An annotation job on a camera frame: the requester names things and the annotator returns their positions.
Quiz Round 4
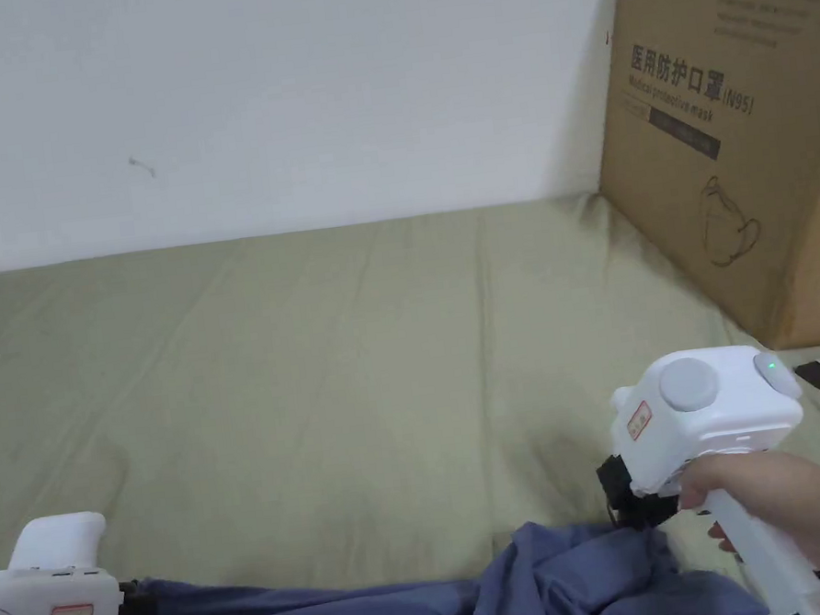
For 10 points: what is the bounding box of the person's right hand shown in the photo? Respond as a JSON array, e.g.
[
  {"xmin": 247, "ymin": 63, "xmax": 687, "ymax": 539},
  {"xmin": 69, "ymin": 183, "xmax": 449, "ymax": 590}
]
[{"xmin": 674, "ymin": 441, "xmax": 820, "ymax": 587}]

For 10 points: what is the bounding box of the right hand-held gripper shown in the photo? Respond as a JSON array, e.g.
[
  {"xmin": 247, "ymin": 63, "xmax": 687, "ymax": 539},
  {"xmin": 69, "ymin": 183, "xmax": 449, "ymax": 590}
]
[{"xmin": 583, "ymin": 334, "xmax": 820, "ymax": 615}]

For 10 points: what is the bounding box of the large brown cardboard carton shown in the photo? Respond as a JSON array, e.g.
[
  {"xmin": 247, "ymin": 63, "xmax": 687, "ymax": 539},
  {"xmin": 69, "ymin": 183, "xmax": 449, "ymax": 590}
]
[{"xmin": 577, "ymin": 0, "xmax": 820, "ymax": 370}]

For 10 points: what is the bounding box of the bed with pale green sheet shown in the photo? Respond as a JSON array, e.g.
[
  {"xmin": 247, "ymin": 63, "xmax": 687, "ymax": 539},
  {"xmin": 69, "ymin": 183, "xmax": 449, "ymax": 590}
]
[{"xmin": 0, "ymin": 164, "xmax": 820, "ymax": 615}]

